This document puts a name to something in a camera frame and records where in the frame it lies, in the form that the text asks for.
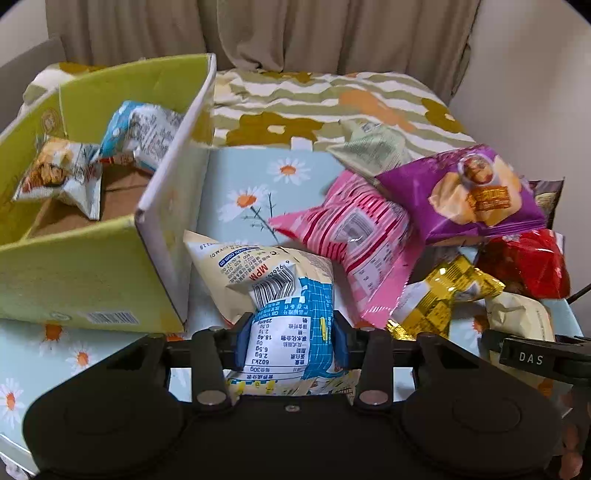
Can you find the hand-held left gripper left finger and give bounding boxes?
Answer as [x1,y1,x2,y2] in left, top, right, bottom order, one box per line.
[117,312,254,412]

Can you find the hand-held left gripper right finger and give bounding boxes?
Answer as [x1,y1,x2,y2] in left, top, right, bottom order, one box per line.
[332,311,467,411]

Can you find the cream and blue snack bag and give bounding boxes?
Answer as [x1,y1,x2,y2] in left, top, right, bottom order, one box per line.
[183,229,361,398]

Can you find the red snack bag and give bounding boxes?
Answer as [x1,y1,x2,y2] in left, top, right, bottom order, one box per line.
[475,229,572,301]

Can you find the pink striped snack bag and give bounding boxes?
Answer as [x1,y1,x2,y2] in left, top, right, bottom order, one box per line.
[268,171,417,330]

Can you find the dark brown snack bag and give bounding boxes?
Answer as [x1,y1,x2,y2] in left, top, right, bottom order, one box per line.
[526,178,566,232]

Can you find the purple chips bag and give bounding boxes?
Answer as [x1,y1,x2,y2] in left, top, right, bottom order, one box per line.
[375,144,548,245]

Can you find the green cardboard box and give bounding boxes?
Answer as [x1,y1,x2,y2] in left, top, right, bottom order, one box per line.
[0,53,218,335]

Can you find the pale green snack bag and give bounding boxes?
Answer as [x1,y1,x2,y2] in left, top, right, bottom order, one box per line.
[325,119,414,179]

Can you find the person's right hand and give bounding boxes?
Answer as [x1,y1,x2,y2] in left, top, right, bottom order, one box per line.
[560,416,584,477]

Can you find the plain cream snack bag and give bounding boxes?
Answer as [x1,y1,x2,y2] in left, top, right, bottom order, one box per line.
[482,291,557,398]

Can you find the yellow checkered snack bag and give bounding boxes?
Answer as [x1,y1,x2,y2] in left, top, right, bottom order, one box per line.
[385,254,506,342]

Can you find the blue and white snack bag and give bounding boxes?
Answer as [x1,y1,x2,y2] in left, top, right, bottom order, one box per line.
[98,100,185,174]

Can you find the green striped floral quilt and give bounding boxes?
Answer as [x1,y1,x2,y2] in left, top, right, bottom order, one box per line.
[21,62,479,151]

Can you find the white snack bag fried picture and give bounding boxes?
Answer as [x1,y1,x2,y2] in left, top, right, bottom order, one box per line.
[13,136,103,221]

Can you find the beige curtain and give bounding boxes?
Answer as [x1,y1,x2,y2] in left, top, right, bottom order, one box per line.
[46,0,482,105]

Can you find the grey headboard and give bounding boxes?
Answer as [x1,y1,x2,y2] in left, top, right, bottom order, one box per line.
[0,37,68,136]

